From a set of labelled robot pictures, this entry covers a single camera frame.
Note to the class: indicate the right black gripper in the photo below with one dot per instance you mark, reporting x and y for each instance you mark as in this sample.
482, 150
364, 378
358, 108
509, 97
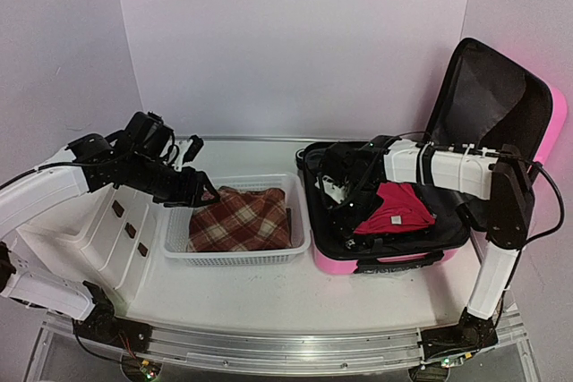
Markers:
378, 197

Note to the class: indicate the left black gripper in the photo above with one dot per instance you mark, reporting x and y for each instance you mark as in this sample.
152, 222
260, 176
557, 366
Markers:
189, 193

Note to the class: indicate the solid red garment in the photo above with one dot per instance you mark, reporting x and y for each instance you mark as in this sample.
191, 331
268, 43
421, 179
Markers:
401, 211

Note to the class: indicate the black white patterned garment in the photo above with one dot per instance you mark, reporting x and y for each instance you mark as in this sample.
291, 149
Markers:
346, 216

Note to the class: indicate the white drawer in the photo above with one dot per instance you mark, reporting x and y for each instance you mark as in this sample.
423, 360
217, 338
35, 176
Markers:
122, 250
108, 229
138, 260

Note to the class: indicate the red plaid garment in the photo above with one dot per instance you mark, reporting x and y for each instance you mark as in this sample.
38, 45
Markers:
241, 221

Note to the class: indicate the white perforated plastic basket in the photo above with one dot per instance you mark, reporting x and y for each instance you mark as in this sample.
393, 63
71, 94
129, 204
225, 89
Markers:
175, 226

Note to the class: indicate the white rectangular foam box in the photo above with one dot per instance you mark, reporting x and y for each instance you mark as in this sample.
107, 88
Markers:
53, 211

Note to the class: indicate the pink hard-shell suitcase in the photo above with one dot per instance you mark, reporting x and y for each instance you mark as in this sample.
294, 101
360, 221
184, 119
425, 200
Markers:
486, 100

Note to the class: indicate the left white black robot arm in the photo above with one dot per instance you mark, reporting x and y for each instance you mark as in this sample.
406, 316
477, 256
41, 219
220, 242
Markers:
41, 288

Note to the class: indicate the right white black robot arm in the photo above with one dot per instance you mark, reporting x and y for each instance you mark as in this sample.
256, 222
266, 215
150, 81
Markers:
497, 177

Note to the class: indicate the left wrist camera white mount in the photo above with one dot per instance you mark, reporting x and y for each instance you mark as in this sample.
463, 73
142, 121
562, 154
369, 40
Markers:
183, 146

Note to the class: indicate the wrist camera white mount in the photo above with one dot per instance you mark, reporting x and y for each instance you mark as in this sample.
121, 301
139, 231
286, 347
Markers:
335, 191
183, 146

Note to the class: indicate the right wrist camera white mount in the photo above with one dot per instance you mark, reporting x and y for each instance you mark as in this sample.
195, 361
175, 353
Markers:
335, 191

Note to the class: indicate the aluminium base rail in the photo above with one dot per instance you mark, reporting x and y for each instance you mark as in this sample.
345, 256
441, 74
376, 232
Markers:
291, 355

